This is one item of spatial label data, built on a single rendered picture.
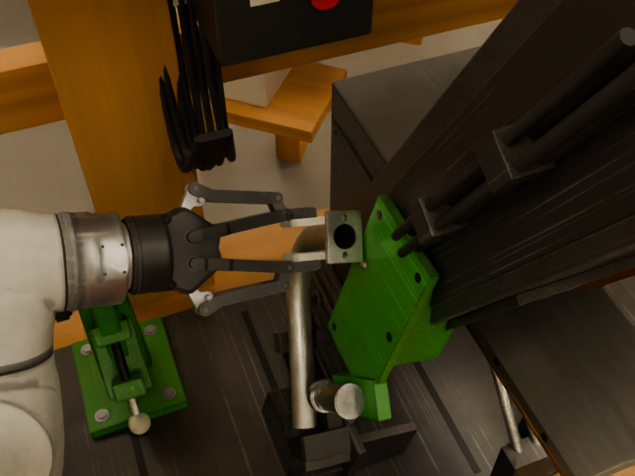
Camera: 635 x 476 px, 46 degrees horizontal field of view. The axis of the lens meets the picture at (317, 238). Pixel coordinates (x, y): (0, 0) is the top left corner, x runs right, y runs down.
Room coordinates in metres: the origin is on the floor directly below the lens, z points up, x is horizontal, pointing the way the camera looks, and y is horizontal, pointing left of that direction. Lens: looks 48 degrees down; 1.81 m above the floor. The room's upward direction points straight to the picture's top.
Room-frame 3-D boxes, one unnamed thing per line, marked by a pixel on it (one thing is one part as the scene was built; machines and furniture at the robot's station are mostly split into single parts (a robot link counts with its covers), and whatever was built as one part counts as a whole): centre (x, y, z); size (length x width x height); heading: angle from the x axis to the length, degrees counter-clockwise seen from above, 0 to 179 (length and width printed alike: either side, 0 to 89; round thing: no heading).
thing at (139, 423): (0.47, 0.23, 0.96); 0.06 x 0.03 x 0.06; 21
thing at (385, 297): (0.48, -0.09, 1.17); 0.13 x 0.12 x 0.20; 111
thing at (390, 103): (0.74, -0.19, 1.07); 0.30 x 0.18 x 0.34; 111
